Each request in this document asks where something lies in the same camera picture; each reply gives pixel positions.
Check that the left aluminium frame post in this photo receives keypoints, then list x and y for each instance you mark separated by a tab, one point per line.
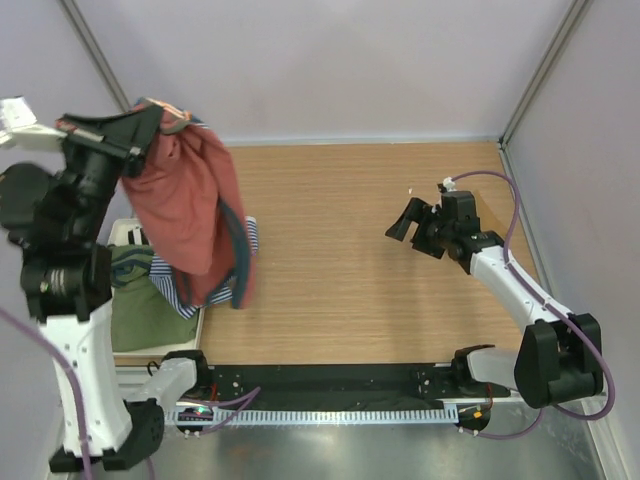
88	41

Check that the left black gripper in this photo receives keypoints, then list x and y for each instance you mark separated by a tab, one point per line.
126	137

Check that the tan brown tank top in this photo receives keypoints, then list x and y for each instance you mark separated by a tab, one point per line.
488	219

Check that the slotted grey cable duct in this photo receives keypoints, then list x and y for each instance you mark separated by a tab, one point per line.
196	416

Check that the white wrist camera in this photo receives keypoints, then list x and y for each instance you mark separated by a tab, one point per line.
447	185
21	129

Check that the red graphic tank top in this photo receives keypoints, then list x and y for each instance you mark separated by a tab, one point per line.
189	204

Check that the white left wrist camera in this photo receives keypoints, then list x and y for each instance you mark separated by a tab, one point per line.
21	129

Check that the black white striped top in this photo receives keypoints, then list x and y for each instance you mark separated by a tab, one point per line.
137	236

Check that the aluminium frame post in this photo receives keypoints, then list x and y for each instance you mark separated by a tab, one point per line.
559	41
88	41

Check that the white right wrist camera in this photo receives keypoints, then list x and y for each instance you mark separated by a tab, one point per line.
447	185

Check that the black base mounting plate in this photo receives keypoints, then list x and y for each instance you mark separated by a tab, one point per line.
353	387

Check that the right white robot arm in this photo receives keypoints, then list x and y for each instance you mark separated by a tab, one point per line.
556	360

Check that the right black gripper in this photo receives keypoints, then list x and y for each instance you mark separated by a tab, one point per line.
415	210

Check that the blue white striped top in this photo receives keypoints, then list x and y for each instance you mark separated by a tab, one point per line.
188	293

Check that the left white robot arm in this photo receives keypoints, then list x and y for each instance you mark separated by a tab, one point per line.
55	220

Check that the right aluminium frame post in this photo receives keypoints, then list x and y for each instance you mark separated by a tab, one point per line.
559	41

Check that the olive green tank top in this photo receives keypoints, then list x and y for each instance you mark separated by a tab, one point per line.
141	317

